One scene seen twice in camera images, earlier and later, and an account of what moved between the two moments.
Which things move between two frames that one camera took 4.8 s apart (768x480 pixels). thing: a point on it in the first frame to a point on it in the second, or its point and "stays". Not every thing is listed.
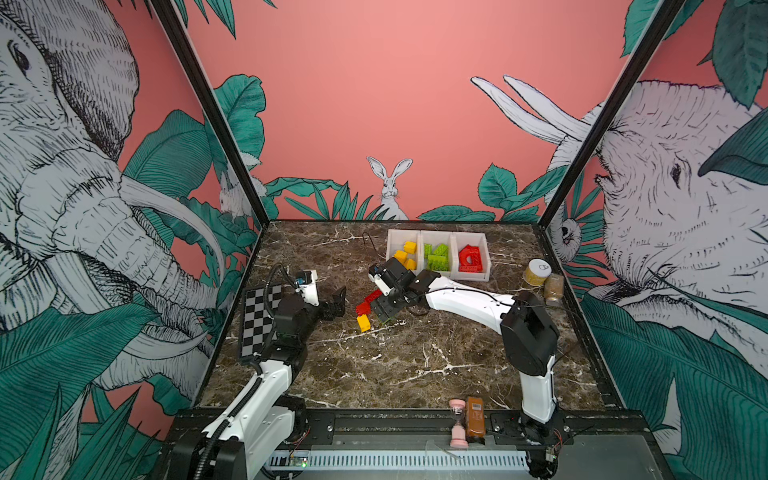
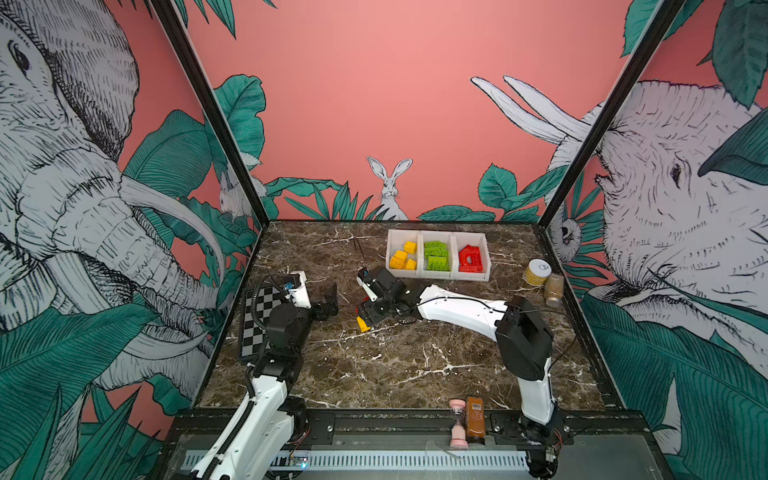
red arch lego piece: [470, 260] stays
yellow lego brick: [363, 322] stays
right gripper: [382, 302] to [368, 313]
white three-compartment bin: [455, 255] stays
